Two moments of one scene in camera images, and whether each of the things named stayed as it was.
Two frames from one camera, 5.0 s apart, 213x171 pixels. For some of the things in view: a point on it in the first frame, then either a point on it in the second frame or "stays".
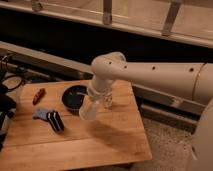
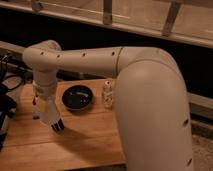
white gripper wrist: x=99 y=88 -> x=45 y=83
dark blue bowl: x=73 y=96 stays
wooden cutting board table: x=45 y=135 stays
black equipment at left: x=8 y=106 stays
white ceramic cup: x=88 y=109 -> x=49 y=111
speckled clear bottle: x=108 y=100 stays
